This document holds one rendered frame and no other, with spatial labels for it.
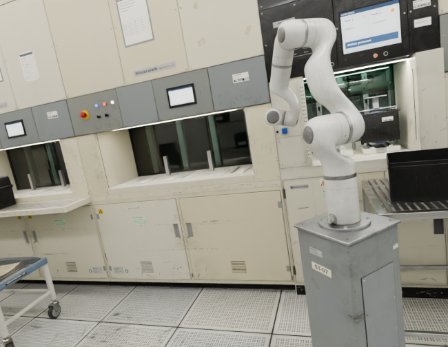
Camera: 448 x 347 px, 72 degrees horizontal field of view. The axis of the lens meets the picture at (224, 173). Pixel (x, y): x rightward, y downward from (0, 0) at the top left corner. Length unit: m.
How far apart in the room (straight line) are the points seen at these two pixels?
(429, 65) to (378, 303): 1.20
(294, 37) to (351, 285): 0.90
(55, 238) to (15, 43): 1.57
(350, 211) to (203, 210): 1.19
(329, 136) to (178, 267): 1.67
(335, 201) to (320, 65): 0.50
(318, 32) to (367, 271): 0.89
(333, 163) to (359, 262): 0.36
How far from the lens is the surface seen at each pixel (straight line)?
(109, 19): 2.44
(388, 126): 2.16
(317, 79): 1.23
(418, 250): 2.18
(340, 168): 1.20
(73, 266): 3.06
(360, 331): 1.33
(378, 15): 1.99
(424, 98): 1.93
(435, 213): 1.43
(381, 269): 1.31
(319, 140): 1.14
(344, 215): 1.24
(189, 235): 2.31
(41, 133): 2.85
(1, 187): 3.14
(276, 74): 1.48
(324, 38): 1.32
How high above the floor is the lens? 1.23
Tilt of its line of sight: 10 degrees down
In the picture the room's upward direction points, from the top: 9 degrees counter-clockwise
